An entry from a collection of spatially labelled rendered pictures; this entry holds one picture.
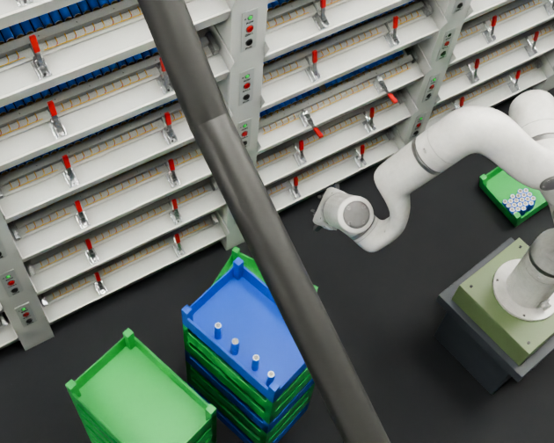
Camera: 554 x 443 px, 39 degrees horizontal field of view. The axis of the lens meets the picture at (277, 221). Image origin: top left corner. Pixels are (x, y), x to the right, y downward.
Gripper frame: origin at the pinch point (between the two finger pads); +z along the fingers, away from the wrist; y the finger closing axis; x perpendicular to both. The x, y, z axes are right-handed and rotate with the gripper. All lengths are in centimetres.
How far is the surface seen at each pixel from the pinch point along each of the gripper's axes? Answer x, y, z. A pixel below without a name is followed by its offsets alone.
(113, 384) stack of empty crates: 30, -61, -5
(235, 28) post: 40, 27, -19
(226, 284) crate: 14.1, -28.3, -0.4
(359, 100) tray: -5.1, 34.8, 31.1
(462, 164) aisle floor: -60, 39, 71
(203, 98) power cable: 48, -4, -153
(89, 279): 44, -48, 45
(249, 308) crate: 7.2, -31.1, -5.0
